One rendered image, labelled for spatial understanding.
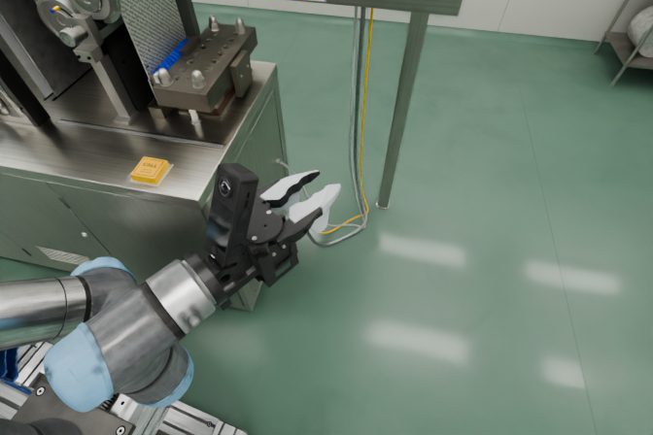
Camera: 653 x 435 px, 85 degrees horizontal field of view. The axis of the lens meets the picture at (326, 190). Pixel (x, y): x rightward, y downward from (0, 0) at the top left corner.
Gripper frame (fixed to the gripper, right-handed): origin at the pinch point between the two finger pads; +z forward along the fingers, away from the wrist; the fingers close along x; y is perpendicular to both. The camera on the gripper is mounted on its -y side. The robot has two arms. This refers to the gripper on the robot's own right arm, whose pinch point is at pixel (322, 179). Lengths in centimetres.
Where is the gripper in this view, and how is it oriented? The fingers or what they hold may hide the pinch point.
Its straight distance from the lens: 49.4
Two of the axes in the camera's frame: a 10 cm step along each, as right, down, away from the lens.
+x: 7.0, 4.5, -5.6
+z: 7.1, -5.4, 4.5
